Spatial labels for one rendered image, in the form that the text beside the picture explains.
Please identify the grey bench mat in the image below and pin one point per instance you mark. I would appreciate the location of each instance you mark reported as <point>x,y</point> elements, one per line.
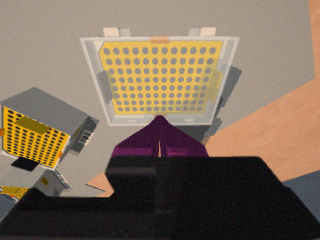
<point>40,47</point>

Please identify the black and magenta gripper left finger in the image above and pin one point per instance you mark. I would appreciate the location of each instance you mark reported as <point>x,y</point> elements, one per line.
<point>144,142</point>

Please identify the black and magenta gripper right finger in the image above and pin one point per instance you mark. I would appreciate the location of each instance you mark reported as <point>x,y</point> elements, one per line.
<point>175,143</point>

